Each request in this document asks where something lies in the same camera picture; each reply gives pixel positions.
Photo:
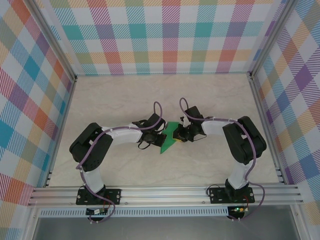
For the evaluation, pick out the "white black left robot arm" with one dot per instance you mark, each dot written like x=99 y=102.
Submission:
x=93 y=177

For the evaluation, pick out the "black circuit board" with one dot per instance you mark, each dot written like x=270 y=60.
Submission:
x=93 y=212

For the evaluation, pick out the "circuit board with yellow tape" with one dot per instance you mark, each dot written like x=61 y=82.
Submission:
x=238 y=209

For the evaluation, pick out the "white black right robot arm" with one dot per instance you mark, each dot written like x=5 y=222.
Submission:
x=245 y=142

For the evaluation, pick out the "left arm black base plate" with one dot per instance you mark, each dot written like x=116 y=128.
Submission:
x=113 y=193

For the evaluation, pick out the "aluminium frame post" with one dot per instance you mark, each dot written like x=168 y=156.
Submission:
x=53 y=42
x=271 y=37

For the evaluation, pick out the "grey metal panel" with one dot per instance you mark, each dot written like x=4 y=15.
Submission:
x=175 y=228

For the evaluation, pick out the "aluminium side rail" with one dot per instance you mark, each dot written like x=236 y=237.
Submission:
x=280 y=172
x=50 y=176

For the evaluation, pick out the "long aluminium base rail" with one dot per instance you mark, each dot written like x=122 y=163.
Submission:
x=162 y=196

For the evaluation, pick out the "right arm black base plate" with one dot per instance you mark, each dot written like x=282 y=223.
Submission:
x=217 y=196

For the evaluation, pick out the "green paper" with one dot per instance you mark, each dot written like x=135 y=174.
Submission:
x=168 y=143

